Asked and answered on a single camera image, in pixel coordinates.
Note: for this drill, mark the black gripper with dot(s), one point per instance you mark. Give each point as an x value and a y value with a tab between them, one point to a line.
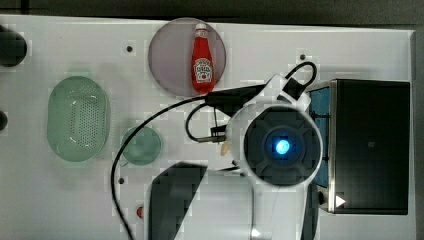
230	101

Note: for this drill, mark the peeled yellow banana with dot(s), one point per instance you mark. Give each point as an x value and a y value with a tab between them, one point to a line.
224	148

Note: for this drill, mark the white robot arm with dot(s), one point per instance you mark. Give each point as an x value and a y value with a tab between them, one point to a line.
277	149

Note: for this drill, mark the teal green mug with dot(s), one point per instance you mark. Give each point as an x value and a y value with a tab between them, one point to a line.
143	149

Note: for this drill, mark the red ketchup bottle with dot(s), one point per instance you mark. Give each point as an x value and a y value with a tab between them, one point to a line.
202	68

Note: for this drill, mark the grey round plate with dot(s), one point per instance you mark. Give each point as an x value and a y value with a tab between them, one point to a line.
170	54

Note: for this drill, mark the black toaster oven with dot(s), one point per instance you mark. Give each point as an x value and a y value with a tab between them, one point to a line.
365	126

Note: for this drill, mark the small red fruit toy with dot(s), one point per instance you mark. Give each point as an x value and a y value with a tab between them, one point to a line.
140	212

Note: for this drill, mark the green perforated colander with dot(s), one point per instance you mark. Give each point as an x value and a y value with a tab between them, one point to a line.
78	119

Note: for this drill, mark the black cylindrical cup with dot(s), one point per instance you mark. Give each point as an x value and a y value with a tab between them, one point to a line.
13	47
3	120

